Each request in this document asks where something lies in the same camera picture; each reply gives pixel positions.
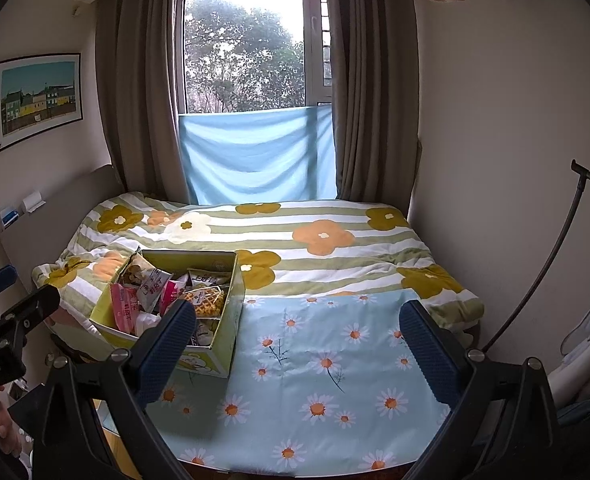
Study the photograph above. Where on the white triangular snack packet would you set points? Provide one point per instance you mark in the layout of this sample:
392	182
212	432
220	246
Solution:
209	278

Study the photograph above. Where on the framed townscape picture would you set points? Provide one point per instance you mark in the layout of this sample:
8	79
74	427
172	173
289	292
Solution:
37	100

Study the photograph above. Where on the striped floral duvet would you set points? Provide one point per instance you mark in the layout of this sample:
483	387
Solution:
325	270

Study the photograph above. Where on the yellow-green cardboard box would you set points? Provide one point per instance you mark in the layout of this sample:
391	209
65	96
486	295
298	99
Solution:
230	320

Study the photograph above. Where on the pink white snack packet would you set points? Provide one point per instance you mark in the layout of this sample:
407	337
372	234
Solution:
175	292

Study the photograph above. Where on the light blue window cloth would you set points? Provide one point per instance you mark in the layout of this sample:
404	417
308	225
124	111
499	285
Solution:
255	160

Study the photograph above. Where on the small blue white box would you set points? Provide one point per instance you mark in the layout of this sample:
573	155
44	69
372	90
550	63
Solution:
9	217

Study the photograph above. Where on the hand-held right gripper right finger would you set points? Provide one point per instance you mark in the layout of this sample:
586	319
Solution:
430	355

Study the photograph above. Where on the pink red snack packet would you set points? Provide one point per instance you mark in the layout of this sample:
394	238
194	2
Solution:
125	307

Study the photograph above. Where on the grey bed headboard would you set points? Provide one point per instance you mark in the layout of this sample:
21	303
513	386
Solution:
60	230

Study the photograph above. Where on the small white holder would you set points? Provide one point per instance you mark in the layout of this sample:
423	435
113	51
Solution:
34	201

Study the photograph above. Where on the person's left hand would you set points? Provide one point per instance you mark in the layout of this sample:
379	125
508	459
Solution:
10	440

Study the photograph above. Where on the white red snack packet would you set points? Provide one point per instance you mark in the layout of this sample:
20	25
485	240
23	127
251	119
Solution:
152	287

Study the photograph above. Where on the black curved stand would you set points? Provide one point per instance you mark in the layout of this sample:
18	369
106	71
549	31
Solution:
580	169

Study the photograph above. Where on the pale blue daisy cloth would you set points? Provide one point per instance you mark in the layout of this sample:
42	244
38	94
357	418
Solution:
300	385

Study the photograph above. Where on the window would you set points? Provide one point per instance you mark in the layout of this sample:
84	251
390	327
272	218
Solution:
245	50

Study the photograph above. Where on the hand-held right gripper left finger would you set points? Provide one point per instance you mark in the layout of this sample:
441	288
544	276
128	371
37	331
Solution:
167	345

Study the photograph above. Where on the brown curtain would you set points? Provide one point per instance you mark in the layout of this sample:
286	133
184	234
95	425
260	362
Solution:
140	110
375	110

